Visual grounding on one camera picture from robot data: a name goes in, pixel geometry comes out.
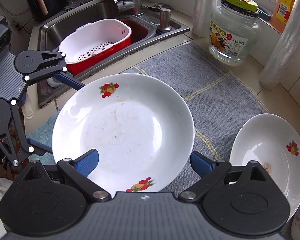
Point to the steel kitchen sink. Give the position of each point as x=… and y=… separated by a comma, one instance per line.
x=145, y=30

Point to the red white colander basket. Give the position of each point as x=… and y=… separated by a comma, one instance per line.
x=94, y=42

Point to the grey blue checked towel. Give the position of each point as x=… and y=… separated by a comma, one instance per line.
x=221, y=99

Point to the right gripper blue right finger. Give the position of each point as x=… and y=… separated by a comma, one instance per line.
x=212, y=175

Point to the white stained plate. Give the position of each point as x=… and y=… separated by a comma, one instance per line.
x=275, y=144

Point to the glass jar green lid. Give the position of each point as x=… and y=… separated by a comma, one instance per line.
x=234, y=30

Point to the left cling film roll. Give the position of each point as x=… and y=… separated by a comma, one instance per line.
x=201, y=17

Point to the white fruit plate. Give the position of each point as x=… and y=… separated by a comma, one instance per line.
x=141, y=128

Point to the right cling film roll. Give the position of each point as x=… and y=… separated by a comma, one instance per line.
x=286, y=49

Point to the cling film roll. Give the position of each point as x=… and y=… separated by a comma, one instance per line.
x=286, y=49
x=201, y=17

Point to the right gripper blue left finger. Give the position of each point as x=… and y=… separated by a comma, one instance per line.
x=76, y=174

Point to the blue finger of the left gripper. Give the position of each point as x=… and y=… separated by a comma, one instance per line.
x=69, y=81
x=38, y=144

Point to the steel sink faucet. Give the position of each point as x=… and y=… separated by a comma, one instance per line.
x=126, y=5

